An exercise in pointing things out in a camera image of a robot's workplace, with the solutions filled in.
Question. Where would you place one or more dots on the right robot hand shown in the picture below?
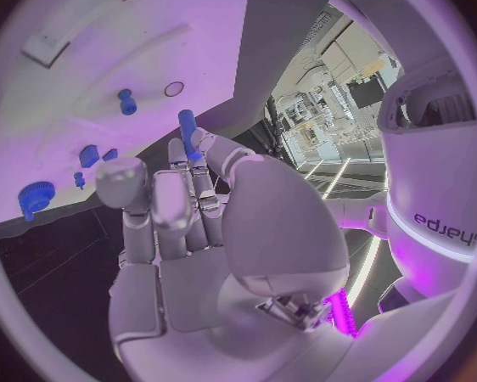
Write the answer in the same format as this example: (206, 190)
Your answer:
(262, 229)

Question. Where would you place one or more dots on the blue long cylinder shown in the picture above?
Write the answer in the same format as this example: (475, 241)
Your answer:
(186, 133)

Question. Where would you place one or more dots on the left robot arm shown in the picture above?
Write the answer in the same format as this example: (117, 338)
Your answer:
(354, 211)

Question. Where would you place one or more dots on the white task board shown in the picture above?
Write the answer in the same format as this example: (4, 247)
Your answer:
(115, 54)

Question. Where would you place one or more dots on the glowing light bar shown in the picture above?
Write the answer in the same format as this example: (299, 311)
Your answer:
(341, 312)

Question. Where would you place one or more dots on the small blue block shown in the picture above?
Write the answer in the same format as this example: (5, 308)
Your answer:
(110, 155)

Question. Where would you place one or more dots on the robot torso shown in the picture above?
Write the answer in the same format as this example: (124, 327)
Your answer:
(429, 172)

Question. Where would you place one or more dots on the blue plug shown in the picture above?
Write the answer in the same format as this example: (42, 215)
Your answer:
(126, 102)

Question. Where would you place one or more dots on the large blue block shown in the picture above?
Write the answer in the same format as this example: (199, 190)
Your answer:
(88, 156)

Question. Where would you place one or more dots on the small blue peg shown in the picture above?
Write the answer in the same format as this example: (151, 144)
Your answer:
(79, 179)

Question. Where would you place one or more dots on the blue gear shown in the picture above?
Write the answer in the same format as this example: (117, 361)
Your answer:
(35, 195)

